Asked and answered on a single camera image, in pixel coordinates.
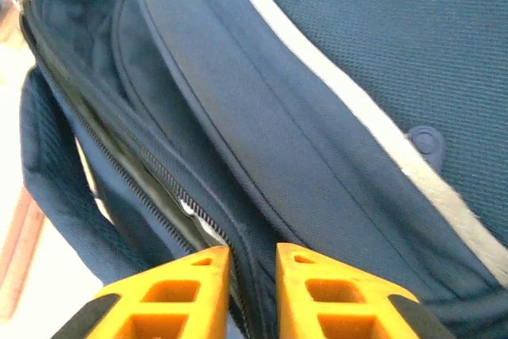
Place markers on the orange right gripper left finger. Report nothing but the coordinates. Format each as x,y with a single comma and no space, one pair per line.
166,295

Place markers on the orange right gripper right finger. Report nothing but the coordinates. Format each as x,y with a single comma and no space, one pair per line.
341,295

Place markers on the navy blue backpack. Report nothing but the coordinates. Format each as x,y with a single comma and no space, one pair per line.
301,116

